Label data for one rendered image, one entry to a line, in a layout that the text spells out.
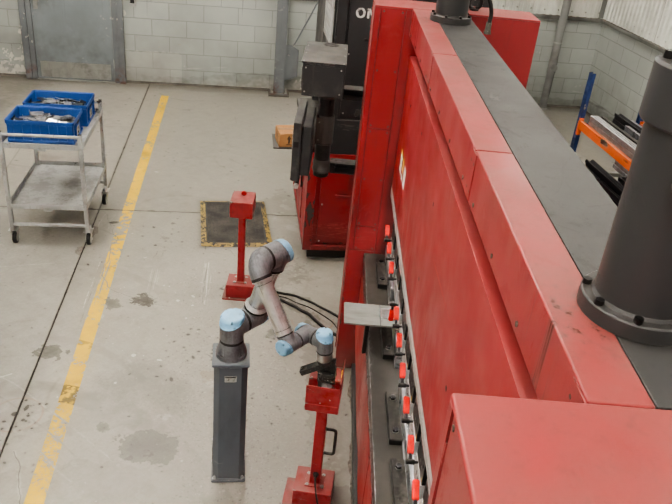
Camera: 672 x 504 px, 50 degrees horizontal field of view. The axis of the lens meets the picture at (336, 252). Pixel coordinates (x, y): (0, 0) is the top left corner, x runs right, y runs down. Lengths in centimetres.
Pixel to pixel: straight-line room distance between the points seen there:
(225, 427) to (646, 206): 289
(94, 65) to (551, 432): 973
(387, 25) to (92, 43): 693
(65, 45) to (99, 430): 692
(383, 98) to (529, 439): 312
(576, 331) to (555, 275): 18
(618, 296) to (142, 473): 321
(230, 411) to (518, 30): 242
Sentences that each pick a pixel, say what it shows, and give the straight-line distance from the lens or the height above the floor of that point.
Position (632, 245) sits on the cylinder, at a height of 245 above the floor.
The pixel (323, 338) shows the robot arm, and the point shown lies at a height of 107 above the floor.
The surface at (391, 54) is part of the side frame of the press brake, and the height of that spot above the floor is 206.
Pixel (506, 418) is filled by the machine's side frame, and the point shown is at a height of 230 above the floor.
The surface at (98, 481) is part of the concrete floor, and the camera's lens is 409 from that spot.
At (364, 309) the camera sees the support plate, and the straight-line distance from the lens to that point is 355.
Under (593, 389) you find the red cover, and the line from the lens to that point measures 111.
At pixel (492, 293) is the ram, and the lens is 174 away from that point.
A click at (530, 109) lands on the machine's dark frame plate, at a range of 236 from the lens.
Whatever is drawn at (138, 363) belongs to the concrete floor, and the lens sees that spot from 480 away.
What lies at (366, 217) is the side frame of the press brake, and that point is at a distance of 421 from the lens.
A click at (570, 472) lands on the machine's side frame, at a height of 230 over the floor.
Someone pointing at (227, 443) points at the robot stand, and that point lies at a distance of 384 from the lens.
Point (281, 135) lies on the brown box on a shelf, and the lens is 545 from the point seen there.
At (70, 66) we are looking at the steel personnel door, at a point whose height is 19.
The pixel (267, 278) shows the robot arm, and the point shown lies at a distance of 314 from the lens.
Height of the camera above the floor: 293
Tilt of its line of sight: 29 degrees down
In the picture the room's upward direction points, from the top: 6 degrees clockwise
